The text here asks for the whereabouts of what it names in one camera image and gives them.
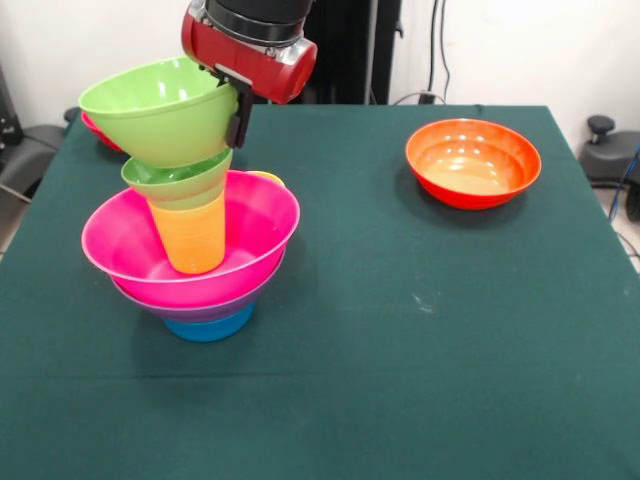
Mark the orange bowl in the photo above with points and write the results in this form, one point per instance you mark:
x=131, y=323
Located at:
x=470, y=170

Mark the large pink bowl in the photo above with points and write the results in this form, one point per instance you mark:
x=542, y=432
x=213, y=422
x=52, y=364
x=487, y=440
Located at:
x=260, y=220

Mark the orange-yellow cup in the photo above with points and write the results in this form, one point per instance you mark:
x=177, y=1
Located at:
x=270, y=177

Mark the large green bowl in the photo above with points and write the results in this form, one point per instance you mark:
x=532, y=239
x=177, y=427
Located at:
x=165, y=130

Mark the dark green table cloth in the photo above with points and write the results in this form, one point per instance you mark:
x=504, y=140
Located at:
x=320, y=410

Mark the small pink-red bowl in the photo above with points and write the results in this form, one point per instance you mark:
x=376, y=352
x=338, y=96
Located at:
x=102, y=135

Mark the purple bowl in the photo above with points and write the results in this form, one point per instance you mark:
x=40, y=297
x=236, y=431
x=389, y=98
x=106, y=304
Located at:
x=200, y=314

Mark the blue bowl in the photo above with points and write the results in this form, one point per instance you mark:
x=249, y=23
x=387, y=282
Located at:
x=207, y=330

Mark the pale yellow translucent cup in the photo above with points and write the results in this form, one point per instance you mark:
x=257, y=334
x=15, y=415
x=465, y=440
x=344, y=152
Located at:
x=192, y=242

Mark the small green bowl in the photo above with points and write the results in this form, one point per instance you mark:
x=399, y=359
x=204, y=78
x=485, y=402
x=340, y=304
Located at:
x=185, y=185

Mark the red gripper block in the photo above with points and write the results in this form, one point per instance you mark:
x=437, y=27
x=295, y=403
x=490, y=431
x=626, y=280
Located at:
x=235, y=55

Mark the black grey floor stand base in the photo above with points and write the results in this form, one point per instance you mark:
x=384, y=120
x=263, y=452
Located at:
x=610, y=155
x=30, y=150

